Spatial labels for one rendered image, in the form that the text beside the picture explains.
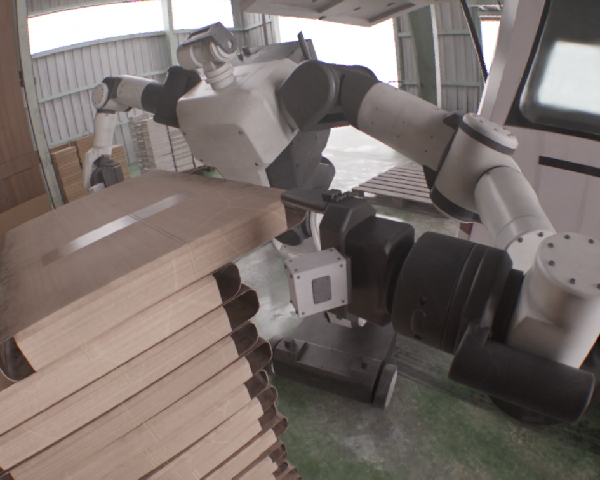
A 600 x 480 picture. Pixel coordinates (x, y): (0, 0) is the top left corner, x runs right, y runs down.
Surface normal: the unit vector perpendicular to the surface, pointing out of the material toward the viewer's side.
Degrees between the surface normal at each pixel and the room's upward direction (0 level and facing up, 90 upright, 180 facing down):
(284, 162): 117
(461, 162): 81
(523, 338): 99
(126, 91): 73
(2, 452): 90
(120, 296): 90
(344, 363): 0
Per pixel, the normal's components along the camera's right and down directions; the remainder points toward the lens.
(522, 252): -0.28, 0.57
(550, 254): -0.21, -0.82
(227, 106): -0.53, 0.11
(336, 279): 0.30, 0.40
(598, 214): -0.67, 0.40
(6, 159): 0.73, 0.23
